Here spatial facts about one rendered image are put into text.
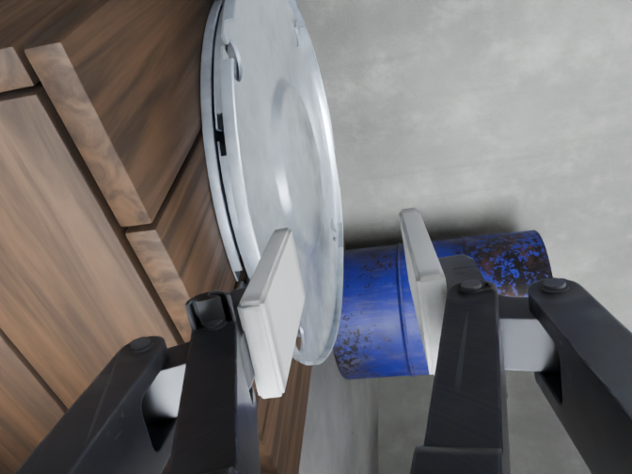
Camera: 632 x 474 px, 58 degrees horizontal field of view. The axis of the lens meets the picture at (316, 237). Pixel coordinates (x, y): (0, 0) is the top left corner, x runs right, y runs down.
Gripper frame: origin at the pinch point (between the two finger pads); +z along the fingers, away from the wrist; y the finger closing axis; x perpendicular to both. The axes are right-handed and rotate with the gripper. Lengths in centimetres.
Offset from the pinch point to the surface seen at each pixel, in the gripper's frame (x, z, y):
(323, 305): -11.5, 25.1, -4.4
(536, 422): -203, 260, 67
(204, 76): 7.7, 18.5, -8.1
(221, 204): 0.1, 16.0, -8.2
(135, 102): 7.0, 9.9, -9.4
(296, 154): 1.3, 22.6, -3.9
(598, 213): -83, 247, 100
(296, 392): -19.1, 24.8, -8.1
